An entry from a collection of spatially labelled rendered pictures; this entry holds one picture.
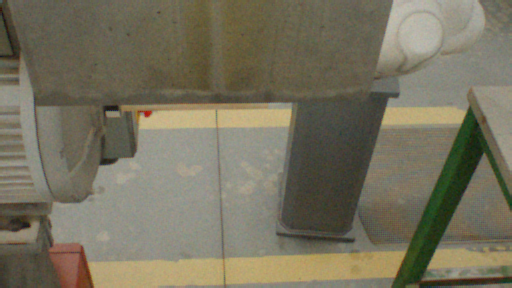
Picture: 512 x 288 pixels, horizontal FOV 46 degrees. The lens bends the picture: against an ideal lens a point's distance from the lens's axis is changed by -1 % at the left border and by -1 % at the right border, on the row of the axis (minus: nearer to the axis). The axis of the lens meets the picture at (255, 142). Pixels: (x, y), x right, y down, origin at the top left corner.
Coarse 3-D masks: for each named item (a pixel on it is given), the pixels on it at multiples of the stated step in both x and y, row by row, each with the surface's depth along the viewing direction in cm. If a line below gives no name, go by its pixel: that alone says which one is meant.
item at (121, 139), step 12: (120, 120) 104; (132, 120) 105; (108, 132) 106; (120, 132) 106; (132, 132) 108; (108, 144) 108; (120, 144) 108; (132, 144) 109; (108, 156) 110; (120, 156) 111; (132, 156) 111
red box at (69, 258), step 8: (56, 248) 132; (64, 248) 133; (72, 248) 133; (80, 248) 133; (56, 256) 131; (64, 256) 131; (72, 256) 132; (80, 256) 132; (56, 264) 130; (64, 264) 130; (72, 264) 130; (80, 264) 132; (56, 272) 129; (64, 272) 129; (72, 272) 129; (80, 272) 131; (88, 272) 140; (64, 280) 128; (72, 280) 128; (80, 280) 131; (88, 280) 141
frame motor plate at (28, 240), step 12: (0, 216) 78; (12, 216) 78; (24, 216) 78; (36, 216) 78; (0, 228) 78; (12, 228) 76; (24, 228) 78; (36, 228) 77; (0, 240) 75; (12, 240) 75; (24, 240) 75; (36, 240) 76; (0, 252) 76; (12, 252) 76; (24, 252) 77; (36, 252) 77
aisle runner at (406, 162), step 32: (384, 128) 251; (416, 128) 252; (448, 128) 253; (384, 160) 238; (416, 160) 239; (480, 160) 241; (384, 192) 228; (416, 192) 228; (480, 192) 230; (384, 224) 218; (416, 224) 218; (480, 224) 220
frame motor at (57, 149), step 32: (0, 64) 62; (0, 96) 61; (32, 96) 62; (0, 128) 62; (32, 128) 62; (64, 128) 63; (96, 128) 72; (0, 160) 64; (32, 160) 64; (64, 160) 64; (96, 160) 76; (0, 192) 68; (32, 192) 68; (64, 192) 68
